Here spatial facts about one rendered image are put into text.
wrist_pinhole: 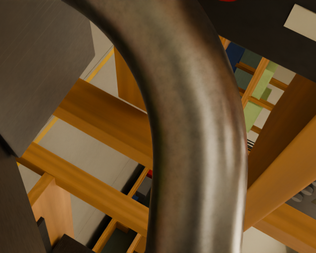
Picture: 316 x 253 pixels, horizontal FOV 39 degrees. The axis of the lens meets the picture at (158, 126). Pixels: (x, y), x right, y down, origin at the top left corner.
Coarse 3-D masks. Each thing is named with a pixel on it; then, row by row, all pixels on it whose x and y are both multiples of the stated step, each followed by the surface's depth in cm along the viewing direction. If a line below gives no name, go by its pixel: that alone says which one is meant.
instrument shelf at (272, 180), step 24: (288, 96) 59; (312, 96) 35; (288, 120) 43; (312, 120) 30; (264, 144) 56; (288, 144) 35; (312, 144) 33; (264, 168) 42; (288, 168) 38; (312, 168) 36; (264, 192) 46; (288, 192) 43; (264, 216) 53
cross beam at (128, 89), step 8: (120, 56) 85; (120, 64) 88; (120, 72) 91; (128, 72) 89; (120, 80) 94; (128, 80) 92; (120, 88) 98; (128, 88) 96; (136, 88) 94; (120, 96) 102; (128, 96) 100; (136, 96) 97; (136, 104) 101
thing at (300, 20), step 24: (216, 0) 27; (240, 0) 26; (264, 0) 25; (288, 0) 24; (312, 0) 23; (216, 24) 29; (240, 24) 28; (264, 24) 27; (288, 24) 26; (312, 24) 25; (264, 48) 29; (288, 48) 28; (312, 48) 26; (312, 72) 28
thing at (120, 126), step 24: (72, 96) 103; (96, 96) 104; (72, 120) 106; (96, 120) 101; (120, 120) 102; (144, 120) 102; (120, 144) 102; (144, 144) 100; (288, 216) 95; (288, 240) 97; (312, 240) 93
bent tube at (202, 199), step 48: (96, 0) 13; (144, 0) 13; (192, 0) 13; (144, 48) 13; (192, 48) 13; (144, 96) 14; (192, 96) 13; (192, 144) 13; (240, 144) 13; (192, 192) 13; (240, 192) 13; (192, 240) 12; (240, 240) 13
